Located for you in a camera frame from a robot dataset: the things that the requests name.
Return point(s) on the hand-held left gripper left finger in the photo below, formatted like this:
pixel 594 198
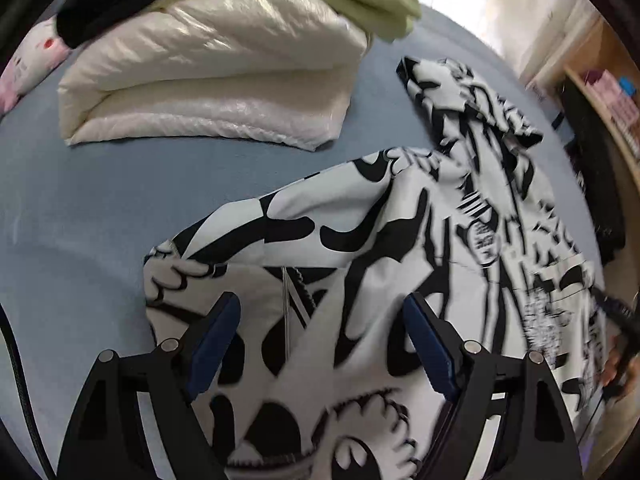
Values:
pixel 215 345

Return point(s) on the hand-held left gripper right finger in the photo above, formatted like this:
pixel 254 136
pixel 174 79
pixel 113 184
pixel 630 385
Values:
pixel 430 345

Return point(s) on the black and white printed jacket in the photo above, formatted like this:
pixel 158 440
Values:
pixel 400 240

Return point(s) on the person's right hand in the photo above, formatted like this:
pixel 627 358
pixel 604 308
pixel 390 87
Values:
pixel 611 367

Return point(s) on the blue bed blanket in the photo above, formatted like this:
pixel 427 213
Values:
pixel 100 220

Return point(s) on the wooden shelf unit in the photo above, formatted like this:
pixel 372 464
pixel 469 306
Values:
pixel 615 125

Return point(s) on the pink storage drawers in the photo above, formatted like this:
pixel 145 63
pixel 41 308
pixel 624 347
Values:
pixel 612 90

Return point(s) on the folded white puffer jacket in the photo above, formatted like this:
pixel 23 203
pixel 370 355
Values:
pixel 215 75

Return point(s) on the pink and white cat plush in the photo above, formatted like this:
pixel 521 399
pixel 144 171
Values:
pixel 30 60

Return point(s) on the white floral curtain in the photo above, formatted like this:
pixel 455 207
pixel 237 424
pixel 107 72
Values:
pixel 490 0

